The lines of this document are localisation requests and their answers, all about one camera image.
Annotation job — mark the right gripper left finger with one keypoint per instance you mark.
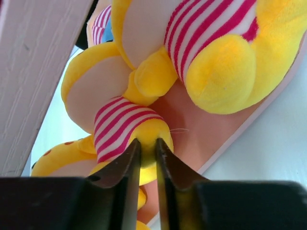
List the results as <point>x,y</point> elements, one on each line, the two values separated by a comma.
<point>37,203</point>

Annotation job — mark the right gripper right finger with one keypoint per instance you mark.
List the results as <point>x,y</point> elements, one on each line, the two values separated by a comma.
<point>189,201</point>

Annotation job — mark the yellow plush toy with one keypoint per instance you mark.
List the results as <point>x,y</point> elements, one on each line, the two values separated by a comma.
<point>229,54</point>
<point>100,97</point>
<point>72,153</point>

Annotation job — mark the yellow plush toy under shelf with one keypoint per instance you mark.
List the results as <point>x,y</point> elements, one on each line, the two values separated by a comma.
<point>229,54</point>

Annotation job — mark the boy doll blue shorts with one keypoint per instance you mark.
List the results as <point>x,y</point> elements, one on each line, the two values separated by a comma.
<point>99,26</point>

